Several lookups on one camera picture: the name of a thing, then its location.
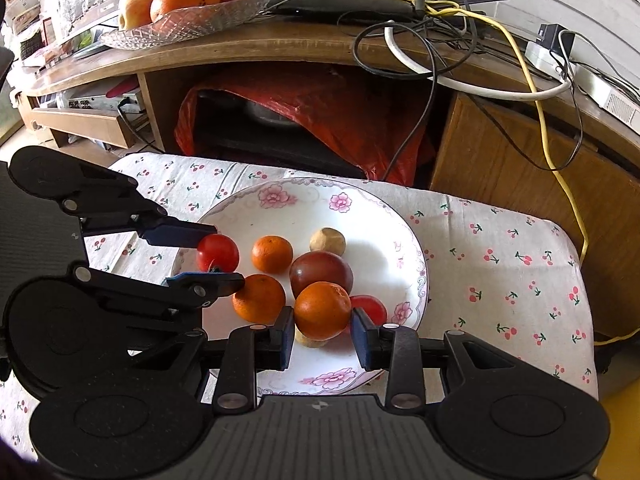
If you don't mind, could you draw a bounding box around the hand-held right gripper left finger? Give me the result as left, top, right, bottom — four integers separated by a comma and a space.
127, 306, 295, 411

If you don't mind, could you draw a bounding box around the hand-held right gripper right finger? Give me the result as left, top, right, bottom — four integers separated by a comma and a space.
350, 307, 522, 410

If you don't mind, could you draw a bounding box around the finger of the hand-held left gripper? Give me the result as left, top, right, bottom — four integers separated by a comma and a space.
59, 160, 219, 250
73, 265, 247, 333

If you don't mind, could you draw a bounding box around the round green-brown fruit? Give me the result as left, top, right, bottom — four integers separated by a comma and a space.
294, 327, 331, 349

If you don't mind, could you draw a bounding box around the small red tomato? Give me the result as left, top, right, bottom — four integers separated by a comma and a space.
196, 233, 240, 274

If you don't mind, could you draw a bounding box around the large red tomato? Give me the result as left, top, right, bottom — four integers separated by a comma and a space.
348, 294, 388, 327

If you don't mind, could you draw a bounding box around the small orange tangerine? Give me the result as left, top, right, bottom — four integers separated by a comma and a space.
231, 274, 287, 325
293, 281, 353, 341
251, 235, 294, 275

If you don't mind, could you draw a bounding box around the white floral plate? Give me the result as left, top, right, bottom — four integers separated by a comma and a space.
172, 177, 430, 397

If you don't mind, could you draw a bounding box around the dark brown-red tomato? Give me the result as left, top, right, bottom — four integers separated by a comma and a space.
289, 251, 355, 300

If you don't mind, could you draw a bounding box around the small tan round fruit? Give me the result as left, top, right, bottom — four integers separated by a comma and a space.
309, 227, 346, 256

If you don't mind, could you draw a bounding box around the cherry print tablecloth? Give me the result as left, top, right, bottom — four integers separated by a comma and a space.
0, 152, 600, 461

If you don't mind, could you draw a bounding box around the silver media player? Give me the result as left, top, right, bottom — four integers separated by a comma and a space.
56, 87, 147, 114

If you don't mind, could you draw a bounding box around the metal pot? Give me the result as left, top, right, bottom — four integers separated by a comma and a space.
242, 99, 307, 127

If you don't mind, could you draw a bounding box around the red plastic bag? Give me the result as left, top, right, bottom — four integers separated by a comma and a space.
173, 66, 437, 187

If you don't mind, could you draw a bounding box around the glass fruit bowl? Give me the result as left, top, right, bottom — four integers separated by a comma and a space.
99, 0, 277, 51

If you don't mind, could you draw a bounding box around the yellow-red apple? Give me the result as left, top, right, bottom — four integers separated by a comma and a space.
118, 0, 162, 31

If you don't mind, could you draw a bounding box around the white power strip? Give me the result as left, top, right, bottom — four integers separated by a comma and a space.
524, 40, 572, 80

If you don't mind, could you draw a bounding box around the black power adapter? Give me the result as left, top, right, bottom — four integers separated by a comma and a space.
537, 23, 577, 54

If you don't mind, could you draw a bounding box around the white cable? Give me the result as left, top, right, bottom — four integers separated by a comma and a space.
384, 19, 572, 102

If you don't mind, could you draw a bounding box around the yellow cable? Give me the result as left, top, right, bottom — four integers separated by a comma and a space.
330, 0, 640, 347

